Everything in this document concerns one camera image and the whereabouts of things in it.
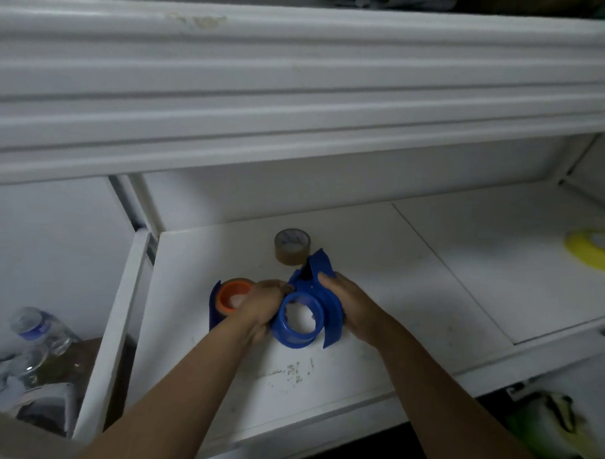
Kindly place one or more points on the white metal shelf rack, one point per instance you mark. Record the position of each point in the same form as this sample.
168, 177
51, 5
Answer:
430, 271

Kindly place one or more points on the green yellow bag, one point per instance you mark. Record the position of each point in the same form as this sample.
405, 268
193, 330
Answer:
548, 429

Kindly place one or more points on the clear plastic water bottle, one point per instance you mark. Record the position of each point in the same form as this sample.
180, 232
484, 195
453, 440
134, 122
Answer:
41, 327

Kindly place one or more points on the person's left hand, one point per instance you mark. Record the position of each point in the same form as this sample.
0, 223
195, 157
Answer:
258, 304

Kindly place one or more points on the person's left forearm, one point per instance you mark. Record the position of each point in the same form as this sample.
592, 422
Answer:
178, 396

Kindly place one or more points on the small brown tape roll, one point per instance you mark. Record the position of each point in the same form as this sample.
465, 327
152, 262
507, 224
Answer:
291, 258

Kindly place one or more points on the person's right hand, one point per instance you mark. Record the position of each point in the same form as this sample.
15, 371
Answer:
361, 315

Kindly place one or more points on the person's right forearm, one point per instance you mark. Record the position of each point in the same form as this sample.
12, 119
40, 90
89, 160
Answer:
445, 405

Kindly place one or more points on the clear glass jar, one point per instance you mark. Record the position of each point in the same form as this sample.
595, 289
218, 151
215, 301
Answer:
28, 363

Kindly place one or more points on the yellow tape roll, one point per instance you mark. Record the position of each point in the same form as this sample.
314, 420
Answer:
586, 254

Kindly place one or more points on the white crumpled cloth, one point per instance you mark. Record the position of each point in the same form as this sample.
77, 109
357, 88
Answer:
39, 401

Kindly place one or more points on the orange and blue tape dispenser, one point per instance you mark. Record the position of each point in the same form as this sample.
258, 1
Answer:
228, 293

